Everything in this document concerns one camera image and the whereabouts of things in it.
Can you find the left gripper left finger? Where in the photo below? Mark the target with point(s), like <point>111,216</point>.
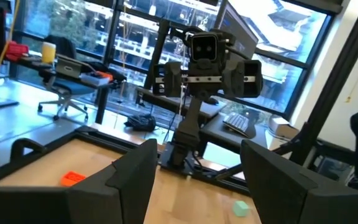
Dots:
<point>73,205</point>

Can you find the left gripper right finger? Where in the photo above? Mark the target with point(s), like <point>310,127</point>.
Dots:
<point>291,193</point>

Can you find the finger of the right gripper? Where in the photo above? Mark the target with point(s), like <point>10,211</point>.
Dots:
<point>172,79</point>
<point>233,79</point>

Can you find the orange toy block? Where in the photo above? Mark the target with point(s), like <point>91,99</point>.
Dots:
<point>72,178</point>

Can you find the mint green toy block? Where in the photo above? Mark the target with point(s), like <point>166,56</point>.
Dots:
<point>240,208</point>

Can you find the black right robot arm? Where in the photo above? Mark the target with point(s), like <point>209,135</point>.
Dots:
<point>188,130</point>

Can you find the black computer mouse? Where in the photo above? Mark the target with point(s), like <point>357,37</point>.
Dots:
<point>213,100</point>

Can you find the dark side desk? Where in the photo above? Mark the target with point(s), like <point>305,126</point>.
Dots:
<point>154,96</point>

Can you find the black keyboard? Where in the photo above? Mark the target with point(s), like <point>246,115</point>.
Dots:
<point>236,123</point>

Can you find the large black monitor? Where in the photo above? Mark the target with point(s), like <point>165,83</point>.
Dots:
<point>241,31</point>

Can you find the gray side table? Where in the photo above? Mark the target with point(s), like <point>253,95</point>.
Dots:
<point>222,130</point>

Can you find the black bag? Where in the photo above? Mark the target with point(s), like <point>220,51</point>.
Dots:
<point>140,123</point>

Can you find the white cardboard box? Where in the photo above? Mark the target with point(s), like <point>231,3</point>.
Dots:
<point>280,126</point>

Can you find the black desk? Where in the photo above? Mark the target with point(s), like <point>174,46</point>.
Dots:
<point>101,105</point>

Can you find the white box with orange parts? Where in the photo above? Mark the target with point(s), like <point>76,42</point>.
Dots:
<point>95,79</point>

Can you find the gray laptop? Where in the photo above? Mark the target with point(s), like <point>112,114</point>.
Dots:
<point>68,68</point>

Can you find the office chair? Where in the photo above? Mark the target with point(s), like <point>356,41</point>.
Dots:
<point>67,90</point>

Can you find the dark jacket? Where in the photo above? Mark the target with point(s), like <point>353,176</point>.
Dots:
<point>61,45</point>

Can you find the yellow canister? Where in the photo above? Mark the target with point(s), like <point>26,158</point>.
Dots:
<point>48,53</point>

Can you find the red box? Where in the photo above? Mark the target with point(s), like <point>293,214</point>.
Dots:
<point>16,51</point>

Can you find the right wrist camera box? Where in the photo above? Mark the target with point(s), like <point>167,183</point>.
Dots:
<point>204,46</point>

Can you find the black upright frame post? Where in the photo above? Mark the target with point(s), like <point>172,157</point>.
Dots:
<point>160,46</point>

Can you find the black table edge rail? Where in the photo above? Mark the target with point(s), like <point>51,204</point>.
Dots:
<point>104,137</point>

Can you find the black diagonal frame post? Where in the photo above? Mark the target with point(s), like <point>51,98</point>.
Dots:
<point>331,90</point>

